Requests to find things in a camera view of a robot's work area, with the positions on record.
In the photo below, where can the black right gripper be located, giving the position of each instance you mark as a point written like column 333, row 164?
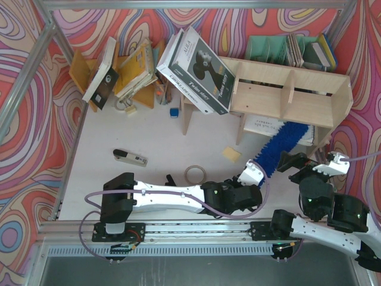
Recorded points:
column 302, row 170

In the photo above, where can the blue microfibre duster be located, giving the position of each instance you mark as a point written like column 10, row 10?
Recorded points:
column 285, row 140

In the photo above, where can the black T-shaped plastic piece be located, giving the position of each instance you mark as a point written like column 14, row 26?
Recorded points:
column 170, row 181

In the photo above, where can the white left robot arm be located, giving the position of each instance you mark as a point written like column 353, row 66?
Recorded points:
column 124, row 195

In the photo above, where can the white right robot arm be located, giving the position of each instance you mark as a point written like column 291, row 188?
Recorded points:
column 338, row 221

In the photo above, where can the wooden bookshelf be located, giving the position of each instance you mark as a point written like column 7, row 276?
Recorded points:
column 321, row 99

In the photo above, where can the spiral notebook under shelf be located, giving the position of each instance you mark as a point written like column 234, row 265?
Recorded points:
column 270, row 126

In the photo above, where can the yellow sticky note pad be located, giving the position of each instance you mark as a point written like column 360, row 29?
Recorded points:
column 231, row 154

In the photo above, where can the masking tape roll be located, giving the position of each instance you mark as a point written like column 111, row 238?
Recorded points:
column 195, row 175

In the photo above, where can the blue stamp block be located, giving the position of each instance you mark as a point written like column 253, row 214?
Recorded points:
column 174, row 112

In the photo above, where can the grey book in organiser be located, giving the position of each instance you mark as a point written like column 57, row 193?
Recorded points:
column 315, row 58

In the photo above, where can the brown card stack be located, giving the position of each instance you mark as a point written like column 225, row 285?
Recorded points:
column 294, row 51

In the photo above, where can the green desk organiser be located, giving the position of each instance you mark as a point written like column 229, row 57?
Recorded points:
column 274, row 50

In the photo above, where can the blue yellow book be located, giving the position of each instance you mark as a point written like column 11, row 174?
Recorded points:
column 325, row 44

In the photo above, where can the pencils bundle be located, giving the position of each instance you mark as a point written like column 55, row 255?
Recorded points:
column 163, row 92

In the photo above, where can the black white Twins story book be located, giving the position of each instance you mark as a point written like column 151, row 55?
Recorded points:
column 202, row 71

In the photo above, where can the white Chokladfabriken book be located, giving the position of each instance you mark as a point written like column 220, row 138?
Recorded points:
column 164, row 68

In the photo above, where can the yellow worn books stack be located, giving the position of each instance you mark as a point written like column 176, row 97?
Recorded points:
column 136, row 72

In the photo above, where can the white book with black cover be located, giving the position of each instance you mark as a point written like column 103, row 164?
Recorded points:
column 103, row 76

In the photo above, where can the yellow wooden book stand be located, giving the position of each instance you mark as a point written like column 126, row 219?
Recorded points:
column 80, row 70

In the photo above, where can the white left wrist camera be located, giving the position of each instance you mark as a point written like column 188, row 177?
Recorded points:
column 251, row 175

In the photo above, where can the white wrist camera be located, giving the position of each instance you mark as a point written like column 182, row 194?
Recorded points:
column 338, row 164
column 251, row 175

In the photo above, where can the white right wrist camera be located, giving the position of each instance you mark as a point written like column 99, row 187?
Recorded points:
column 338, row 164

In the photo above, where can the padlock with ring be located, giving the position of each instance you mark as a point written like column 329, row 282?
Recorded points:
column 126, row 105

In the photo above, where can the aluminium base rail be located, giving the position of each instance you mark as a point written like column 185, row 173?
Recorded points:
column 189, row 238

